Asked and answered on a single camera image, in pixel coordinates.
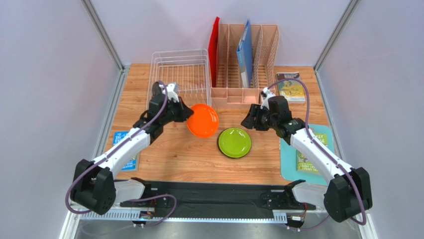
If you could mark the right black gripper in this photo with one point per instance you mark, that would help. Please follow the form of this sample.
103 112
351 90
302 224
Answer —
254 117

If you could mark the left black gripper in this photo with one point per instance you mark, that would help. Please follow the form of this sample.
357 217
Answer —
184 112

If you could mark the orange plate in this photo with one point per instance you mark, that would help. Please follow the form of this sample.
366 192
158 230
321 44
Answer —
204 122

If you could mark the green plate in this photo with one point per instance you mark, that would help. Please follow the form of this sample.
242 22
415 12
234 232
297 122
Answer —
234 142

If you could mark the red floral plate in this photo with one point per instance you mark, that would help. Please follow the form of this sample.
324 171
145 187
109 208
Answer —
219 145

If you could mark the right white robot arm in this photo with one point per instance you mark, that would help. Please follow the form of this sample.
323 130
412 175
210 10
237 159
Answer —
347 192

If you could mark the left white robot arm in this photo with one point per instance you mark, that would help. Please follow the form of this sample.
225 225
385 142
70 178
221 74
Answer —
94 186

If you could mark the pink desk file organizer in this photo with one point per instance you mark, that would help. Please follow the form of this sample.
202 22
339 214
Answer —
229 92

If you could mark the illustrated book back right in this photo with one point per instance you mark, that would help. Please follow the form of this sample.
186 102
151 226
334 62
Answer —
292 90

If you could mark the teal cutting board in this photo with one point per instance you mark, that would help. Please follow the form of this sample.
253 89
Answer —
288 158

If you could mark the green storey treehouse book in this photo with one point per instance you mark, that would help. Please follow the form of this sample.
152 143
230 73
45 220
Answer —
303 164

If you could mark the blue folder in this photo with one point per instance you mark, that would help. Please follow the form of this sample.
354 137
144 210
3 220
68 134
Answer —
245 56

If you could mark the red folder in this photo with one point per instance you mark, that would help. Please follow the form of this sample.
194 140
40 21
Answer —
212 51

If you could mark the blue storey treehouse book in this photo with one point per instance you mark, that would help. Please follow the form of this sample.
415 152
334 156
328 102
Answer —
131 165

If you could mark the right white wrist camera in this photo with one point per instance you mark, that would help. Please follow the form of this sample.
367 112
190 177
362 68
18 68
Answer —
266 94

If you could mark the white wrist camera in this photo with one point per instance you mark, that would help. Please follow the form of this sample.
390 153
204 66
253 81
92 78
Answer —
266 94
172 92

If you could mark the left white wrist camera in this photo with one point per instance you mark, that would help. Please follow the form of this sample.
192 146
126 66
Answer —
172 92

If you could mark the white wire dish rack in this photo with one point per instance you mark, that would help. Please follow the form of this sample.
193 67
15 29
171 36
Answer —
190 69

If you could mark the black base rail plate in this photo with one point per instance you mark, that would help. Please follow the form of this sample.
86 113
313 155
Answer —
216 201

